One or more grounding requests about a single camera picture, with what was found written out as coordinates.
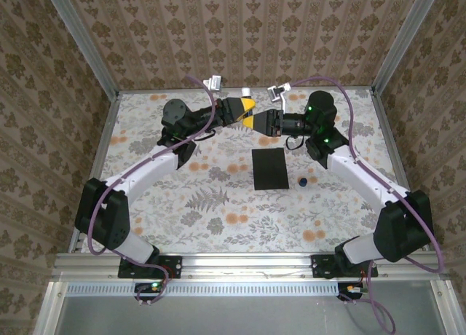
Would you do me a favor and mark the aluminium table side rail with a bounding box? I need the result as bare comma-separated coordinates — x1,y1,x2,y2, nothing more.
369,89,430,252
68,92,123,254

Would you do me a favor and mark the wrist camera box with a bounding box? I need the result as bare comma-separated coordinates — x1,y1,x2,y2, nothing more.
266,82,292,112
202,74,224,92

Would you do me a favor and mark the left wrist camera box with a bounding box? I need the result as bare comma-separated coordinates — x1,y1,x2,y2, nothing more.
202,74,224,92

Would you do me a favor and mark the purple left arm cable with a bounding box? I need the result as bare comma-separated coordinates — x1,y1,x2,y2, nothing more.
87,75,216,307

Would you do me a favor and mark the grey metal panel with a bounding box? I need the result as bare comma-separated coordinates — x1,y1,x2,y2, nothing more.
34,280,466,335

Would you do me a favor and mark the aluminium frame post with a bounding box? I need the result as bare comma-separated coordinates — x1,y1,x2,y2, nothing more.
371,0,443,95
42,0,122,98

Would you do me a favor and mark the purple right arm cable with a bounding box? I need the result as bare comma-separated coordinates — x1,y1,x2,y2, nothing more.
289,76,446,332

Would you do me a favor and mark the white slotted cable duct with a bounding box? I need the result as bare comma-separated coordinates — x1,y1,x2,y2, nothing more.
65,280,341,297

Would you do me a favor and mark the wide aluminium frame rail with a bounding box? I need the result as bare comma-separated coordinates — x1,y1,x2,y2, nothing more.
50,252,447,280

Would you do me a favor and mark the thin aluminium table rail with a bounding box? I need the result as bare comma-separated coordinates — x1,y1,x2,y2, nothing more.
118,87,376,95

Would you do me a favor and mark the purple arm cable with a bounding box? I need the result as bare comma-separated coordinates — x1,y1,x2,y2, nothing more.
289,76,446,332
87,75,216,307

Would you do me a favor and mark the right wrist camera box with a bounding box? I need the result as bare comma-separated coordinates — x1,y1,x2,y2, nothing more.
266,82,292,112

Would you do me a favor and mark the black box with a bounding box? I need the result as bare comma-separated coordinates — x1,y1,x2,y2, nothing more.
250,147,291,192

